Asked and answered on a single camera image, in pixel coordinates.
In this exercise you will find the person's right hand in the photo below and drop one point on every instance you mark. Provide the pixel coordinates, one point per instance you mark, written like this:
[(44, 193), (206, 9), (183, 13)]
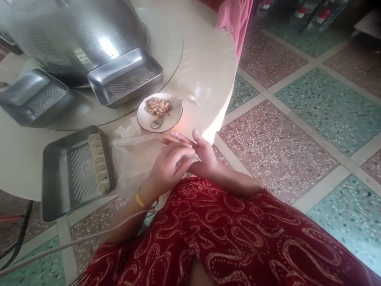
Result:
[(205, 158)]

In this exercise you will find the person's left hand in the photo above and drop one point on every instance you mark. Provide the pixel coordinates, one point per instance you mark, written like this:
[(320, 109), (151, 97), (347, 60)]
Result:
[(166, 172)]

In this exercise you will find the person's left fingers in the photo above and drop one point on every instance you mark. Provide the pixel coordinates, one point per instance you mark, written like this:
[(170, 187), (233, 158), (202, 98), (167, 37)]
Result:
[(171, 143)]

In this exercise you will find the person's right fingers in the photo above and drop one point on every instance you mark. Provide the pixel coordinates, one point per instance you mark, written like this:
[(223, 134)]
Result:
[(197, 137)]

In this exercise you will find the white dumpling wrapper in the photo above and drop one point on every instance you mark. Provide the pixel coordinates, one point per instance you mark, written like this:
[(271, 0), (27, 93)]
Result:
[(190, 158)]

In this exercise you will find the white bowl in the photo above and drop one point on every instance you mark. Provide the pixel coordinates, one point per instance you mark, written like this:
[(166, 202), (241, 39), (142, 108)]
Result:
[(173, 119)]

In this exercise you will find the metal spoon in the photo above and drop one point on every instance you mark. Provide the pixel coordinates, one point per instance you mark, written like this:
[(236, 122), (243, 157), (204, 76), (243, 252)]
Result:
[(155, 123)]

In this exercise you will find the minced meat filling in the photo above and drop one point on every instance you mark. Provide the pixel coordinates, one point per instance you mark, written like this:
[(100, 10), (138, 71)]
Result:
[(157, 106)]

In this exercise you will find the clear plastic bag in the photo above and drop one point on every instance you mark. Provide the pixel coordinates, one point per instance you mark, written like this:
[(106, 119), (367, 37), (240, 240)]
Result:
[(129, 155)]

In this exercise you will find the clear glass cup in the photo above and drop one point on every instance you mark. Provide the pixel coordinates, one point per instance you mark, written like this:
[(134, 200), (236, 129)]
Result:
[(203, 91)]

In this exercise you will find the row of folded dumplings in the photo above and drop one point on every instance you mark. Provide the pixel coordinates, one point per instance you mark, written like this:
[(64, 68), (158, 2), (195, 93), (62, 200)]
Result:
[(98, 162)]

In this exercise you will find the empty steel tray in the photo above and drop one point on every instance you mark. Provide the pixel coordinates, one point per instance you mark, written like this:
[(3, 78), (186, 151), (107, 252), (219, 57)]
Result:
[(126, 82), (35, 99)]

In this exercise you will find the round glass turntable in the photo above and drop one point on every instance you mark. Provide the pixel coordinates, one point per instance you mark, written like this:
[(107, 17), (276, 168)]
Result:
[(174, 59)]

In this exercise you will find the person's legs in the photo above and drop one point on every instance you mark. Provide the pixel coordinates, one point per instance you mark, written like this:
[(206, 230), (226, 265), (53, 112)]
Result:
[(238, 238)]

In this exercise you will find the steel tray with dumplings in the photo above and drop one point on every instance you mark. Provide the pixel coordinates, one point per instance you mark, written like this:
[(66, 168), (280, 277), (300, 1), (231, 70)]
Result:
[(68, 181)]

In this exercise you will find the pink cloth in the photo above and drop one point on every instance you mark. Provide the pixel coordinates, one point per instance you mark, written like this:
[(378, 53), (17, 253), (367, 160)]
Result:
[(235, 23)]

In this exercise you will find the large perforated steel basin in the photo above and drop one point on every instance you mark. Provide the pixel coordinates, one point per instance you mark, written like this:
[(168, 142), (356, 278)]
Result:
[(74, 29)]

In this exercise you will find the row of clear bottles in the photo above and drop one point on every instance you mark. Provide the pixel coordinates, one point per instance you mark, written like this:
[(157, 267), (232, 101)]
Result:
[(300, 12)]

